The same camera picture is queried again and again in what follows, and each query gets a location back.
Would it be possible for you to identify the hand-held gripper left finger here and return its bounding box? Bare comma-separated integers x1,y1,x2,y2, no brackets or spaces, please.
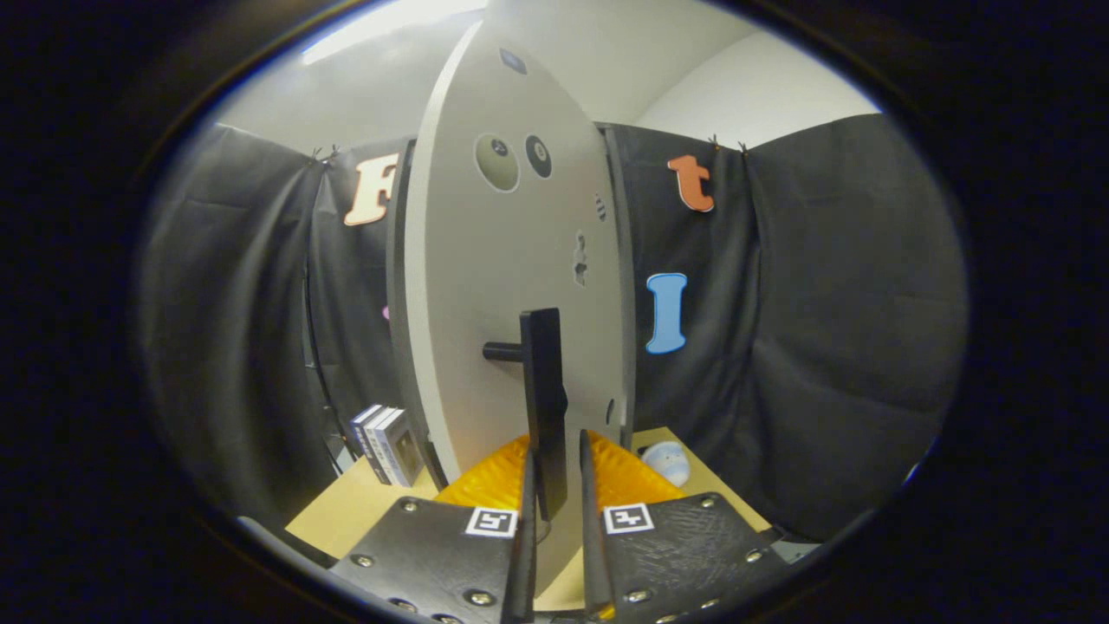
329,433,538,624

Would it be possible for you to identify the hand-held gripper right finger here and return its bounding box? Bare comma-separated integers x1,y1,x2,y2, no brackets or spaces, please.
579,429,794,624

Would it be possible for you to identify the black door handle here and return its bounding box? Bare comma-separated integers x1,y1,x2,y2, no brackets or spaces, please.
483,308,569,521

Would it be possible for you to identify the white cabinet door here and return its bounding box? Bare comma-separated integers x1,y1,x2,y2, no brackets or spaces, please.
403,19,626,599

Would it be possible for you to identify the small white blue object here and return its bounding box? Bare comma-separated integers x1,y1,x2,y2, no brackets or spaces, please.
641,440,691,488

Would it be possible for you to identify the grey cabinet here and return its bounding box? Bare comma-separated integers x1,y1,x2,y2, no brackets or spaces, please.
386,121,638,491

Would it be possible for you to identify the black backdrop cloth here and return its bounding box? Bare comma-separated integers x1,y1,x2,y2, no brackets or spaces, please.
139,113,967,543

